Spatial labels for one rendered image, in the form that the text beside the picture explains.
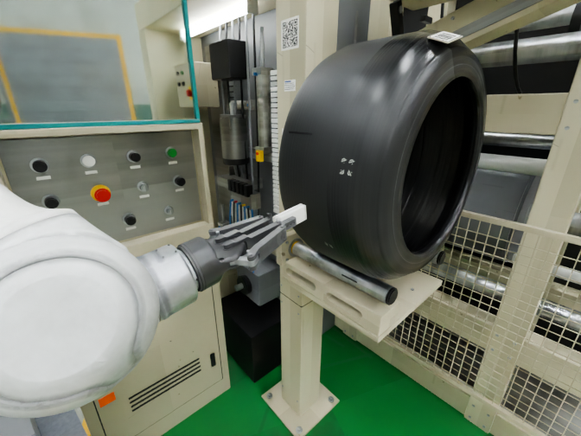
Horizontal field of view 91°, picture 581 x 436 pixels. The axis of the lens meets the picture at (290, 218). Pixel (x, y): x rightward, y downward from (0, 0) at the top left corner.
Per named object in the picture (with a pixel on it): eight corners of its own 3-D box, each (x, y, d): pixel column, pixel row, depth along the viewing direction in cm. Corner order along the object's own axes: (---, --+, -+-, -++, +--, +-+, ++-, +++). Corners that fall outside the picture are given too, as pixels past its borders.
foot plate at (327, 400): (261, 396, 139) (261, 394, 138) (301, 366, 156) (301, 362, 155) (298, 442, 120) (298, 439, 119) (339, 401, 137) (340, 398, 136)
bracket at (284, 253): (276, 263, 92) (275, 235, 88) (352, 230, 116) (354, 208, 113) (282, 267, 89) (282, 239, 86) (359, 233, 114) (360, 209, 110)
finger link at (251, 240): (220, 242, 43) (225, 246, 42) (277, 215, 49) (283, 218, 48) (225, 264, 44) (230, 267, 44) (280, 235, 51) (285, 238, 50)
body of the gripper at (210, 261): (192, 259, 36) (252, 231, 41) (167, 238, 42) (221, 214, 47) (206, 304, 39) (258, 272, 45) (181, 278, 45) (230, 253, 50)
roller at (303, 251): (297, 253, 94) (288, 253, 91) (301, 240, 93) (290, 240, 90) (395, 304, 70) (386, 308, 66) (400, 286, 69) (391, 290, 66)
